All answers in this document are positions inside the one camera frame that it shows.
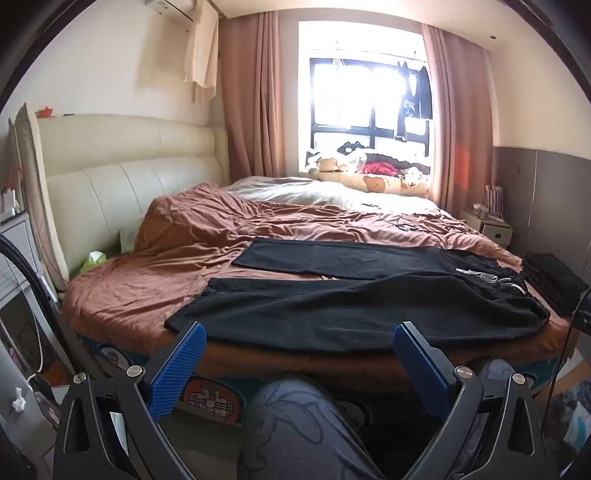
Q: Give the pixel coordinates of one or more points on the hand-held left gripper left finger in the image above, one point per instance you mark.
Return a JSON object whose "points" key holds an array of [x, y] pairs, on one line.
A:
{"points": [[180, 369]]}

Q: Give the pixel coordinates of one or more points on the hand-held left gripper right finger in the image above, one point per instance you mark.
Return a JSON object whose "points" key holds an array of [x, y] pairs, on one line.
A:
{"points": [[420, 369]]}

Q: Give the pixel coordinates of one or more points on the black pants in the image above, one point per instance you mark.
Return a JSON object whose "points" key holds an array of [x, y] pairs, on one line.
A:
{"points": [[323, 314]]}

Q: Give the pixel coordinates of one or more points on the cartoon print bed sheet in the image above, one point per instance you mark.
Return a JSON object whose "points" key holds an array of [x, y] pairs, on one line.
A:
{"points": [[212, 397]]}

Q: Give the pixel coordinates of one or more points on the brown blanket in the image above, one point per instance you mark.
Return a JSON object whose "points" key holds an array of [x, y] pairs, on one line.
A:
{"points": [[207, 240]]}

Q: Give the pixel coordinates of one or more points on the person's left leg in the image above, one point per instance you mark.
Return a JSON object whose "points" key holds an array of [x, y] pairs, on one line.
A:
{"points": [[300, 429]]}

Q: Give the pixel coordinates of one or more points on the green tissue pack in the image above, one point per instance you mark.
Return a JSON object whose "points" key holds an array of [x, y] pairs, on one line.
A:
{"points": [[94, 261]]}

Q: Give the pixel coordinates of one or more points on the white nightstand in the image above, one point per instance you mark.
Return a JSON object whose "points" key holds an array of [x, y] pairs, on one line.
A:
{"points": [[487, 229]]}

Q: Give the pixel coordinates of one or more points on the folded black clothes stack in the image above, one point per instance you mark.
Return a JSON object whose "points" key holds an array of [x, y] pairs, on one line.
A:
{"points": [[554, 277]]}

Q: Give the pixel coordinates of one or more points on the pink striped holder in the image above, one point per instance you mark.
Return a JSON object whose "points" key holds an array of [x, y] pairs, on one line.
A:
{"points": [[495, 203]]}

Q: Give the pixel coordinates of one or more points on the white cabinet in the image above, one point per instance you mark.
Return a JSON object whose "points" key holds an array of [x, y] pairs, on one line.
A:
{"points": [[14, 286]]}

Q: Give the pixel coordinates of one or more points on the bear print pillow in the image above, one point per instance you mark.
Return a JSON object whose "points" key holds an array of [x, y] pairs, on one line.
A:
{"points": [[374, 183]]}

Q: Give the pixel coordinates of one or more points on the cream leather headboard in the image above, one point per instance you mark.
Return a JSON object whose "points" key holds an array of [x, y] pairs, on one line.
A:
{"points": [[115, 184]]}

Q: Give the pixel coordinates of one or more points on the red cloth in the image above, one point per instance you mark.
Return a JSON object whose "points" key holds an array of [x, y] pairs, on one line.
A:
{"points": [[378, 168]]}

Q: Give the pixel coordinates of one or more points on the grey bed sheet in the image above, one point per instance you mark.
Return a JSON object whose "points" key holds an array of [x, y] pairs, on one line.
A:
{"points": [[314, 191]]}

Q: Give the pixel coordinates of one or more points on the plush toy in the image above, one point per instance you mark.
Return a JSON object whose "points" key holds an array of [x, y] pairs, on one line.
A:
{"points": [[325, 164]]}

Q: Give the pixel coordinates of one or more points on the pink curtain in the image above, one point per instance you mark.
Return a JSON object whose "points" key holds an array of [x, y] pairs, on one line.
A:
{"points": [[461, 115], [258, 92]]}

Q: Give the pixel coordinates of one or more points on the hanging dark clothes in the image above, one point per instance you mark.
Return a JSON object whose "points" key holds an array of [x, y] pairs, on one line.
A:
{"points": [[418, 97]]}

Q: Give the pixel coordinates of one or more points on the black framed window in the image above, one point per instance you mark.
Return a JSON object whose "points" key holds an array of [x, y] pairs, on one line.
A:
{"points": [[351, 92]]}

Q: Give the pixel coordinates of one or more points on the cream hanging cloth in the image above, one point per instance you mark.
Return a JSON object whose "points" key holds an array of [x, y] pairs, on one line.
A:
{"points": [[203, 55]]}

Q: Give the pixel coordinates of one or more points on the white air conditioner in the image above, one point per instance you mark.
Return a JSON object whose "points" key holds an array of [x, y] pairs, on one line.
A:
{"points": [[171, 7]]}

